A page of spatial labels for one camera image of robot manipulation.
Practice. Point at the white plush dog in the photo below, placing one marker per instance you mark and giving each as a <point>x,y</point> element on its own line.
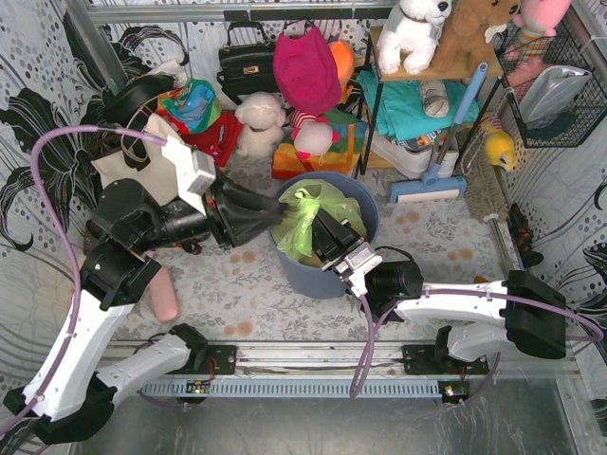
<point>410,35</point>

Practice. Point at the black orange patterned cloth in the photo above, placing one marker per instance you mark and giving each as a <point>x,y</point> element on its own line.
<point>523,236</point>

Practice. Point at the yellow plush duck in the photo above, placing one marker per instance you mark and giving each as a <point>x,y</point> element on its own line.
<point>498,144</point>

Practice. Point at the grey dust mop head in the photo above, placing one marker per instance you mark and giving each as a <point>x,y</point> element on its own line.
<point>483,195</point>

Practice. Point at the brown plush bear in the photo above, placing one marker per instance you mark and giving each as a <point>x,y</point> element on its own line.
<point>471,29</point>

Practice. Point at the black leather handbag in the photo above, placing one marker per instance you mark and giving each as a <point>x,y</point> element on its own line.
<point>246,69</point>

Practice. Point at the black wire basket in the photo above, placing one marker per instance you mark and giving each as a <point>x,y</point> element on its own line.
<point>570,127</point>

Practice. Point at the colourful scarf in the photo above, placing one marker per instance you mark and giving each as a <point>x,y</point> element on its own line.
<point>191,109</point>

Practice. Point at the green plastic trash bag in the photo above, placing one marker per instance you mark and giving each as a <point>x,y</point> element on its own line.
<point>303,200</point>

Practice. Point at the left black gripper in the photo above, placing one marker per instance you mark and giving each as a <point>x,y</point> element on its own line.
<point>221,214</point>

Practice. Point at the pink plush pig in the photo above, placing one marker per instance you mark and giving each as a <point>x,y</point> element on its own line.
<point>312,135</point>

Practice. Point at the blue plastic trash bin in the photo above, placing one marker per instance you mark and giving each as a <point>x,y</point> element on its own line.
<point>311,281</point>

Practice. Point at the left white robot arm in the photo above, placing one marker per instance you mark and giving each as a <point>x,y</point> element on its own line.
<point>71,397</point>

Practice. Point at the metal base rail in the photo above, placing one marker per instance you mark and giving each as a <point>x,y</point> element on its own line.
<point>316,369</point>

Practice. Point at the pink glasses case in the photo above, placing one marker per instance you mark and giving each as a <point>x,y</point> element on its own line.
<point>164,300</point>

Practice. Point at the orange plush toy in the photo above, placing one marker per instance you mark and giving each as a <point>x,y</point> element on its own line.
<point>344,58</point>

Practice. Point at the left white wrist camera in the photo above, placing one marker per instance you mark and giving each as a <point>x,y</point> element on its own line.
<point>195,172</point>

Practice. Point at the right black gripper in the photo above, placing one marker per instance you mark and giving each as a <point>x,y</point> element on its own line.
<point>342,251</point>

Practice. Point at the cream canvas tote bag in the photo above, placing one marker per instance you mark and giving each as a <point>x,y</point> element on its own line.
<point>143,162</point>

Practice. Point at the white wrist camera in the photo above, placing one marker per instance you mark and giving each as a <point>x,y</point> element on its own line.
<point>195,172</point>
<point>360,260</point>

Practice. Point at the red folded cloth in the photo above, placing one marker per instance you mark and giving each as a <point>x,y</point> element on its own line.
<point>219,140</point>

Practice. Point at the blue handled mop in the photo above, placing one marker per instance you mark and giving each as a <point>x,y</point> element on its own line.
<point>429,186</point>

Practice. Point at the teal folded cloth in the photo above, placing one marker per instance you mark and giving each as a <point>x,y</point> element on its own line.
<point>401,116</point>

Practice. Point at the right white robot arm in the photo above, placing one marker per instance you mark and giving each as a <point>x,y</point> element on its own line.
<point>519,313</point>

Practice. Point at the magenta hanging cloth bag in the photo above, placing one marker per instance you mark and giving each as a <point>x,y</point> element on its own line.
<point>306,72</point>

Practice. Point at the black curved hat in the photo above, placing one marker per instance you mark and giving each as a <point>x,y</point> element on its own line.
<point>119,108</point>

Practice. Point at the pink plush toy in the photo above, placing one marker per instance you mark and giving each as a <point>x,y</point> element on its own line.
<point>537,21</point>

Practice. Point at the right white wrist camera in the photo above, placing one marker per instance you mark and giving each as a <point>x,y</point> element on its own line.
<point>360,260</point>

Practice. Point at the silver foil pouch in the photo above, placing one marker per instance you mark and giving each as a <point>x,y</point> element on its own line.
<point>552,91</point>

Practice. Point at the rainbow striped bag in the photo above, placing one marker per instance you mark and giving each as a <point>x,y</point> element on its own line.
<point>341,158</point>

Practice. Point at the white plush lamb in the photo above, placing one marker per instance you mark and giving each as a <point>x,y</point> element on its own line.
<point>263,118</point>

